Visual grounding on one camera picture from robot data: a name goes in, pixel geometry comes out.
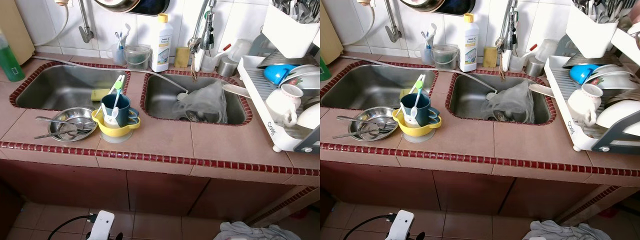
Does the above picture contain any round steel bowl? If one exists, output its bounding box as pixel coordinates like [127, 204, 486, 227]
[348, 106, 399, 142]
[48, 106, 99, 142]

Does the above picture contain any yellow plastic bowl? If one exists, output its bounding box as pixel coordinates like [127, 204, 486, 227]
[91, 108, 141, 139]
[391, 108, 441, 139]

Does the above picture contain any chrome kitchen faucet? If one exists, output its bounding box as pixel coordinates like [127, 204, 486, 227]
[496, 0, 525, 81]
[187, 0, 217, 81]

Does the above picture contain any white plate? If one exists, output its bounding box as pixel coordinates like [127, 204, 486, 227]
[295, 102, 321, 132]
[596, 100, 640, 136]

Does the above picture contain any steel fork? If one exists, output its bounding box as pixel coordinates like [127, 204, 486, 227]
[35, 116, 97, 133]
[336, 116, 397, 133]

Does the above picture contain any white patterned bowl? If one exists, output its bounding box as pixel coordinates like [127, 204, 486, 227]
[585, 70, 633, 92]
[278, 70, 321, 92]

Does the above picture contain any white dish rack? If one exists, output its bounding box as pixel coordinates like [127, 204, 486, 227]
[237, 50, 321, 153]
[544, 50, 640, 153]

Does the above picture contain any green dish soap bottle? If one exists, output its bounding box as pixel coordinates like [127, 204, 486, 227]
[320, 56, 332, 82]
[0, 29, 25, 83]

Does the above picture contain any steel sink basin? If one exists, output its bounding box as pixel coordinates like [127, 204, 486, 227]
[446, 72, 557, 126]
[142, 72, 251, 126]
[15, 64, 132, 112]
[320, 64, 439, 112]

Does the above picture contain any blue bowl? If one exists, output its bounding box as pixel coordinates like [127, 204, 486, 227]
[569, 64, 601, 86]
[263, 64, 297, 86]

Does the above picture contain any steel lid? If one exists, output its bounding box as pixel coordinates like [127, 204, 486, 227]
[562, 51, 608, 69]
[256, 50, 303, 69]

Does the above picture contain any beige water ioniser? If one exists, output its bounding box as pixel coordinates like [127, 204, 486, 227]
[0, 0, 36, 66]
[320, 0, 344, 66]

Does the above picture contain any white cutlery holder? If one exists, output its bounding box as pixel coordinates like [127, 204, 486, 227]
[565, 5, 621, 59]
[261, 2, 321, 59]

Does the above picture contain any green white plastic spoon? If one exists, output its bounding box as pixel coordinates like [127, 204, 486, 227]
[110, 75, 126, 112]
[411, 74, 427, 112]

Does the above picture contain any clear plastic container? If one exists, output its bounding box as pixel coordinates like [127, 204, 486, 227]
[226, 39, 254, 63]
[534, 39, 560, 63]

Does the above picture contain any steel cup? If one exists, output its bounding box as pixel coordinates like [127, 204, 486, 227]
[218, 55, 240, 78]
[525, 55, 546, 78]

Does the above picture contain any steel cutlery bundle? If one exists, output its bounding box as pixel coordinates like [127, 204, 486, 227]
[272, 0, 321, 24]
[572, 0, 633, 24]

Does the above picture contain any clear plastic bag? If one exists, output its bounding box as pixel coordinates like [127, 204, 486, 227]
[480, 80, 535, 124]
[175, 80, 229, 124]

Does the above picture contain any clear toothbrush cup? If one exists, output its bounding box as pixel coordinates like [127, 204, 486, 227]
[107, 44, 127, 66]
[415, 44, 435, 66]

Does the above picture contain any white plastic cup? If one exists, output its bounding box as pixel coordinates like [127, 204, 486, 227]
[200, 50, 221, 73]
[507, 50, 528, 73]

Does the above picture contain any grey cloth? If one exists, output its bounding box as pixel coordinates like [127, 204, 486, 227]
[219, 221, 302, 240]
[529, 220, 612, 240]

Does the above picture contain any blue white toothbrush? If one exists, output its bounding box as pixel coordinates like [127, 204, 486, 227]
[115, 23, 132, 50]
[422, 23, 439, 50]

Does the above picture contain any mustard yellow sponge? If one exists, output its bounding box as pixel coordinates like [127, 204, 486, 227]
[482, 47, 499, 69]
[174, 47, 191, 69]

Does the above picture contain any hanging steel pan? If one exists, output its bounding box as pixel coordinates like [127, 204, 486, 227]
[92, 0, 142, 14]
[400, 0, 448, 14]

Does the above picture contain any white yellow-capped detergent bottle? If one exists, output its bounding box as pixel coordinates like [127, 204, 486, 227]
[460, 13, 482, 73]
[151, 13, 174, 73]

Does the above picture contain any hanging black pan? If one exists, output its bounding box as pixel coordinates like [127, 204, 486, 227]
[435, 0, 476, 17]
[127, 0, 171, 17]

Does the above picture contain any cream spatula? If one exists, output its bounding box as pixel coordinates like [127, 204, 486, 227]
[529, 83, 558, 99]

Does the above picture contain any white valve hose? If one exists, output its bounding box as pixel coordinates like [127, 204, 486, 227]
[34, 5, 70, 48]
[342, 5, 377, 48]

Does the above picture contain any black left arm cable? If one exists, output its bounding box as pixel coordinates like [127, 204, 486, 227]
[344, 214, 398, 240]
[47, 214, 98, 240]

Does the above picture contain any chrome wall tap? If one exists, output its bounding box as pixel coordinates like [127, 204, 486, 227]
[77, 0, 95, 44]
[385, 0, 402, 44]

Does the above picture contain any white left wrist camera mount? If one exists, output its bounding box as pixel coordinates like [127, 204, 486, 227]
[86, 210, 116, 240]
[385, 210, 415, 240]

